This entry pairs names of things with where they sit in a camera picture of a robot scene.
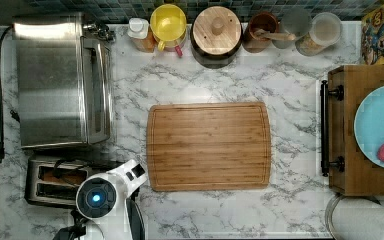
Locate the light blue plate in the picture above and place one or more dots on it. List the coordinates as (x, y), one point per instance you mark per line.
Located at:
(369, 125)

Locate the bamboo cutting board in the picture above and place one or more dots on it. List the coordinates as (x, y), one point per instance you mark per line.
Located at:
(211, 146)

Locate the plastic lidded cereal jar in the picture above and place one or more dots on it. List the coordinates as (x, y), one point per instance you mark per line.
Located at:
(325, 31)

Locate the white capped amber bottle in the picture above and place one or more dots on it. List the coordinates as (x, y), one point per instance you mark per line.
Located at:
(141, 35)

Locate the stainless steel toaster oven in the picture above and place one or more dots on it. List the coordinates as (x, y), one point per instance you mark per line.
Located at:
(64, 80)

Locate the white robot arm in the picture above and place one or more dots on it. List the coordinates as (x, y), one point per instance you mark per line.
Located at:
(106, 202)

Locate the wooden lid canister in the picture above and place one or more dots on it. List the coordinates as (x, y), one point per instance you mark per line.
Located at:
(216, 35)

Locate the stainless steel two-slot toaster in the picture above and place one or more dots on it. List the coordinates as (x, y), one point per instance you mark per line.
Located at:
(42, 193)

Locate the brown cup with spoon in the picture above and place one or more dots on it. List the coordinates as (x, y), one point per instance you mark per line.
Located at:
(261, 30)

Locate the yellow mug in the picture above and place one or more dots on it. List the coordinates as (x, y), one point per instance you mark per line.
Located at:
(169, 27)

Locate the wooden tray with handle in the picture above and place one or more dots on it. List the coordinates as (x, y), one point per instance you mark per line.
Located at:
(342, 162)

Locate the clear glass jar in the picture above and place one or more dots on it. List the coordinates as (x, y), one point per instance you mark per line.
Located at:
(296, 21)

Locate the toast slice in toaster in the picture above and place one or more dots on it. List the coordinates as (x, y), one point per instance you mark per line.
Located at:
(63, 178)

